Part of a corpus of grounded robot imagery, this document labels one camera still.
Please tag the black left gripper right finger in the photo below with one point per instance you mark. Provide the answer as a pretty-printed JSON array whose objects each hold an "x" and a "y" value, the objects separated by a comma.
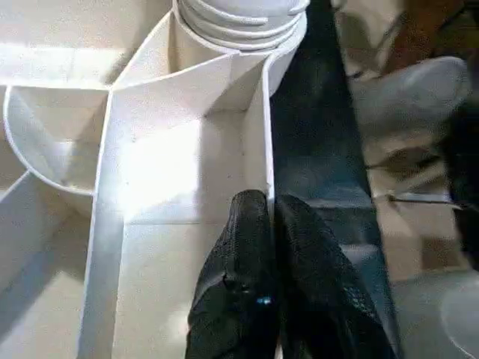
[{"x": 322, "y": 291}]

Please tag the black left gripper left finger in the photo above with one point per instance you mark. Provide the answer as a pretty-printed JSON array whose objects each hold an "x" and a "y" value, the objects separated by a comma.
[{"x": 239, "y": 284}]

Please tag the white plastic table top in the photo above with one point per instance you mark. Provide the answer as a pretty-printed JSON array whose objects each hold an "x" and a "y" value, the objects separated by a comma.
[{"x": 112, "y": 187}]

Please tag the white plastic table leg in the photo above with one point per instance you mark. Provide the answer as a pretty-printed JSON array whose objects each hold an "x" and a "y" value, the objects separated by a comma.
[{"x": 243, "y": 22}]

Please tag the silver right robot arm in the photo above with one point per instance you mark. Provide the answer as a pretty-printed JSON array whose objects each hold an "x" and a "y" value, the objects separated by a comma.
[{"x": 411, "y": 97}]

